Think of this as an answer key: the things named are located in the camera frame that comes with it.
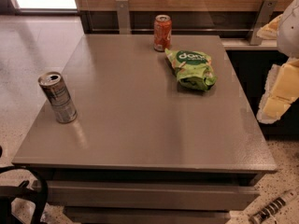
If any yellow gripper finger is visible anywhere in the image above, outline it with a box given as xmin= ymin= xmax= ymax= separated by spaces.
xmin=257 ymin=15 xmax=282 ymax=40
xmin=256 ymin=59 xmax=299 ymax=124

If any red coke can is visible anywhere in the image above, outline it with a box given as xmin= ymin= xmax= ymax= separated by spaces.
xmin=154 ymin=14 xmax=172 ymax=52

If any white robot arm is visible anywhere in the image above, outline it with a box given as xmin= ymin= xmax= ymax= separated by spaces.
xmin=256 ymin=0 xmax=299 ymax=124

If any silver redbull can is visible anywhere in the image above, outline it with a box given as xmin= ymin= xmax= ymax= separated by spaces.
xmin=38 ymin=71 xmax=78 ymax=123

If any green chip bag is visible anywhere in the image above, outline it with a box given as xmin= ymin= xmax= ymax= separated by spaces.
xmin=164 ymin=49 xmax=217 ymax=91

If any striped tube on floor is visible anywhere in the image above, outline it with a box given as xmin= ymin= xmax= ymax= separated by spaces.
xmin=249 ymin=189 xmax=298 ymax=224

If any grey cabinet drawer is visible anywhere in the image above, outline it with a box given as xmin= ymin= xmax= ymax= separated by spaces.
xmin=32 ymin=179 xmax=261 ymax=212

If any black chair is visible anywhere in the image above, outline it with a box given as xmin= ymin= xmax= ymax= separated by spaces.
xmin=0 ymin=145 xmax=50 ymax=224

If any right metal bracket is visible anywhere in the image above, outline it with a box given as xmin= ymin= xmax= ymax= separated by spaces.
xmin=248 ymin=0 xmax=278 ymax=46

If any metal bracket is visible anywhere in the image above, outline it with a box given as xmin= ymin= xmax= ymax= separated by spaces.
xmin=248 ymin=0 xmax=278 ymax=46
xmin=116 ymin=0 xmax=132 ymax=35

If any left metal bracket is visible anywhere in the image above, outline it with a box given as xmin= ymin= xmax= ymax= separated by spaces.
xmin=116 ymin=0 xmax=132 ymax=35

